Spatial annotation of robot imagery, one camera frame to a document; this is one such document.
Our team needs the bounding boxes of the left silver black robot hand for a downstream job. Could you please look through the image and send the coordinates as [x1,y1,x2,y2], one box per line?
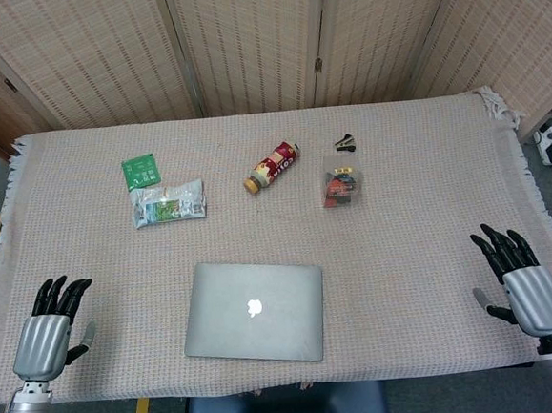
[6,273,102,385]

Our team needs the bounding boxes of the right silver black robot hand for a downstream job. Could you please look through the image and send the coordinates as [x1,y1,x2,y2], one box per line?
[466,217,552,344]

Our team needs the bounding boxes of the silver laptop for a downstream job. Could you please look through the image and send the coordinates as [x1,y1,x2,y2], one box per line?
[176,253,330,374]

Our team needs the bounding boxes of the woven folding screen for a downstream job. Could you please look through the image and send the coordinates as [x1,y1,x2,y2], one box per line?
[0,0,552,184]

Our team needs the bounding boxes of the beige woven tablecloth with fringe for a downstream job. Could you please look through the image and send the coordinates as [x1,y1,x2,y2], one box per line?
[0,79,552,413]

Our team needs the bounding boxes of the white power strip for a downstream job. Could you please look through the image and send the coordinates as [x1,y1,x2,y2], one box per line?
[531,120,552,169]

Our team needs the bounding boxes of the green paper packet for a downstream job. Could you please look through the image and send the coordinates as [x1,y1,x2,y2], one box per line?
[120,153,164,192]

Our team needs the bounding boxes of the clear bag dark snacks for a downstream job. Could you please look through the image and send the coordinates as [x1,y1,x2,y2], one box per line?
[318,153,368,210]

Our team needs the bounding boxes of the black staple remover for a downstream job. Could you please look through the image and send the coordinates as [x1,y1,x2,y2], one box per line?
[332,133,357,155]

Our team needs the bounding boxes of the red snack tube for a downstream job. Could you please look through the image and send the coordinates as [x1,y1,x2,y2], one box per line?
[239,139,303,196]

